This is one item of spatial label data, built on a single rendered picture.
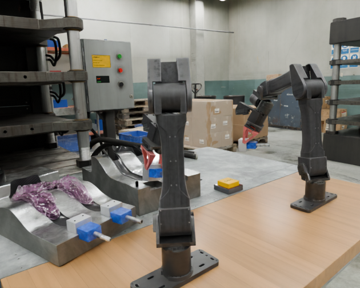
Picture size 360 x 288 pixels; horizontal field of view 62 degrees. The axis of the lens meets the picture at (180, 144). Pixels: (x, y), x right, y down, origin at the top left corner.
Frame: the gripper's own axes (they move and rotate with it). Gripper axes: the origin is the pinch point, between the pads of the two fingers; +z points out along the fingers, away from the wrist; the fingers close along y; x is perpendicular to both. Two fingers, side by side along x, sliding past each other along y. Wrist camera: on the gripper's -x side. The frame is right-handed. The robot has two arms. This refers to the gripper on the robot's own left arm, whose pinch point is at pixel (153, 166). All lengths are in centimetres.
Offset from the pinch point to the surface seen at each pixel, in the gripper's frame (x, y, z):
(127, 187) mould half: -2.0, 6.5, 8.8
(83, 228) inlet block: 15.7, 26.7, 6.6
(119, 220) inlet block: 14.5, 16.5, 7.1
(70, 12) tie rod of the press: -89, 8, -33
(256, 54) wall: -553, -658, -16
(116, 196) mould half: -8.5, 5.8, 17.5
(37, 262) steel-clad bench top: 14.6, 36.0, 15.9
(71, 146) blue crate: -330, -88, 170
